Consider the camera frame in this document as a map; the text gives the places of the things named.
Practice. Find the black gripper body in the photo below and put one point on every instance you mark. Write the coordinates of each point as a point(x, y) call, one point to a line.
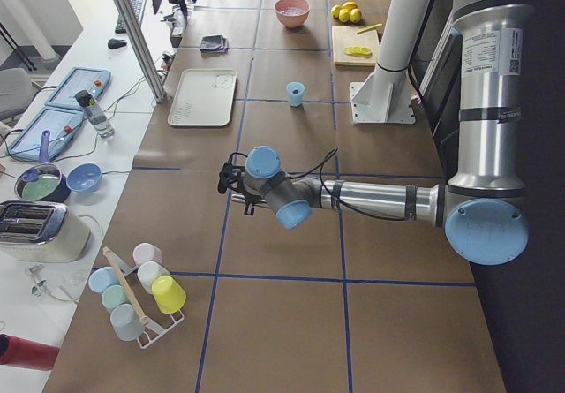
point(252, 200)

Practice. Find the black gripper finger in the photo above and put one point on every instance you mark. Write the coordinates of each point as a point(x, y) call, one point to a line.
point(249, 208)

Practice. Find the metal muddler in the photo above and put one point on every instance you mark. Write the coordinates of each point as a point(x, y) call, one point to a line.
point(254, 201)

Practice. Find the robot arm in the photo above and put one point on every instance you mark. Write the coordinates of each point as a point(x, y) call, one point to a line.
point(478, 208)

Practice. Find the pink cup on rack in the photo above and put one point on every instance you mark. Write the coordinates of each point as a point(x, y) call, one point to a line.
point(145, 252)

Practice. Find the yellow cup on rack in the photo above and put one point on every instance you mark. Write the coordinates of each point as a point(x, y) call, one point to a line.
point(168, 294)

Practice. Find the blue plastic cup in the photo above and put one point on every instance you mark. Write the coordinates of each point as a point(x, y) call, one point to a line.
point(295, 93)

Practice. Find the white cup on rack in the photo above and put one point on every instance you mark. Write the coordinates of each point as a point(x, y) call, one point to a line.
point(148, 272)

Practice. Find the green cup on rack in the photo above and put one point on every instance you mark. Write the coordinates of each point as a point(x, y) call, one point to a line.
point(114, 296)

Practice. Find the blue cup on rack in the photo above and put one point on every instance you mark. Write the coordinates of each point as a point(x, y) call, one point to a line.
point(101, 279)

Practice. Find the grey cup on rack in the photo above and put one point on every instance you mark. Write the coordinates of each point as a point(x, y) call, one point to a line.
point(125, 322)

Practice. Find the pile of ice cubes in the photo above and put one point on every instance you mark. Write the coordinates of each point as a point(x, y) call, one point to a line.
point(292, 11)

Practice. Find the cream bear tray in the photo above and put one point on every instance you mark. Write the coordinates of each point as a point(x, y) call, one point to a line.
point(203, 98)

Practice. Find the grey folded cloth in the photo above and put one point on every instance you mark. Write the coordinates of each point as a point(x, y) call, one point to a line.
point(214, 44)

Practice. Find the blue bowl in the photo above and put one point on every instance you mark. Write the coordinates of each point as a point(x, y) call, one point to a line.
point(85, 178)

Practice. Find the clear water bottle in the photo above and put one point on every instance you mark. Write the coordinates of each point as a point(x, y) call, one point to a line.
point(93, 112)

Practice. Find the wooden cutting board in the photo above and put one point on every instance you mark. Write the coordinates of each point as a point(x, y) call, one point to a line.
point(344, 36)

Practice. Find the lemon slices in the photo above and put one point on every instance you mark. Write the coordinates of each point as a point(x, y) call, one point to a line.
point(357, 51)

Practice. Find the pink bowl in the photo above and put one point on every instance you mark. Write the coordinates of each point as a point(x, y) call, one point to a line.
point(292, 22)

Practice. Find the blue teach pendant far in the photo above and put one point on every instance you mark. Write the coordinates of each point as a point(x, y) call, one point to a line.
point(94, 81)

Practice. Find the yellow lemon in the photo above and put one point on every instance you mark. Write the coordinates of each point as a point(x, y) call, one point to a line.
point(344, 15)
point(335, 11)
point(355, 15)
point(350, 5)

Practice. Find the black computer mouse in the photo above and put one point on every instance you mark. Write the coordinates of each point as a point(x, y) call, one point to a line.
point(114, 43)

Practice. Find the yellow plastic knife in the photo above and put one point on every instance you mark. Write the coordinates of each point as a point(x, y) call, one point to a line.
point(369, 28)

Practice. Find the cream toaster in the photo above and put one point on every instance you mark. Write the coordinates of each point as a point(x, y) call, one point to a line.
point(45, 232)

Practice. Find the red bottle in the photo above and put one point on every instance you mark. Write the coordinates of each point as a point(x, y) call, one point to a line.
point(20, 352)

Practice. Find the white wire cup rack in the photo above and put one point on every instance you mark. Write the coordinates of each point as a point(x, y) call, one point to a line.
point(154, 330)

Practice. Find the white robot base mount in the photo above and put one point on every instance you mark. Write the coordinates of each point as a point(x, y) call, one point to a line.
point(392, 105)

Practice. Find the saucepan with blue handle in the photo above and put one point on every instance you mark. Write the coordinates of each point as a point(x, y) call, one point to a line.
point(44, 181)

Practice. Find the aluminium frame post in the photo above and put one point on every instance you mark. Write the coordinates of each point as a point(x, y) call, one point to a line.
point(141, 49)

